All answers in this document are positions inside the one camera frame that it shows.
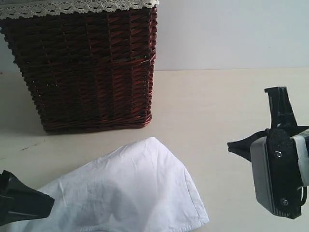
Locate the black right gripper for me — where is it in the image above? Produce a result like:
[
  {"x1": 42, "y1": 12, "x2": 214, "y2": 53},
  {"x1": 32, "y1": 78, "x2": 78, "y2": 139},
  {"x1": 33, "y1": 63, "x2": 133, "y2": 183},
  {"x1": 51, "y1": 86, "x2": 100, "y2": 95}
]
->
[{"x1": 227, "y1": 86, "x2": 309, "y2": 188}]

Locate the white t-shirt with red lettering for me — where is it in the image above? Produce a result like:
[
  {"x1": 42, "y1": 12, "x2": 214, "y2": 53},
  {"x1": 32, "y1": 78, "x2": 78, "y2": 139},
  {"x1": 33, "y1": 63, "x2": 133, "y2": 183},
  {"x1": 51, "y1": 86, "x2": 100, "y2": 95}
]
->
[{"x1": 4, "y1": 137, "x2": 209, "y2": 232}]

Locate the dark red wicker basket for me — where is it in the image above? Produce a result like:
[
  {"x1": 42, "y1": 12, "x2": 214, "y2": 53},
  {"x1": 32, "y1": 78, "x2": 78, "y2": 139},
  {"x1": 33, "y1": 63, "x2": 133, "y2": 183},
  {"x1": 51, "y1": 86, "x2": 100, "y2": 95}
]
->
[{"x1": 0, "y1": 7, "x2": 157, "y2": 133}]

